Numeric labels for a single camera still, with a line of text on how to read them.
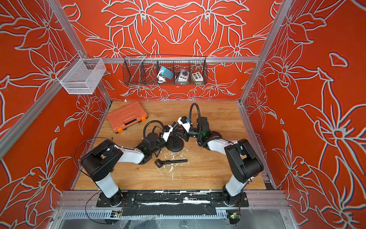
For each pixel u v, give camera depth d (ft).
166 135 2.48
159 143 2.39
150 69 3.30
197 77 3.11
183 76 2.98
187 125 2.44
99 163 1.55
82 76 2.97
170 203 2.39
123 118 3.38
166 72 2.84
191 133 2.49
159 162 2.79
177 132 2.63
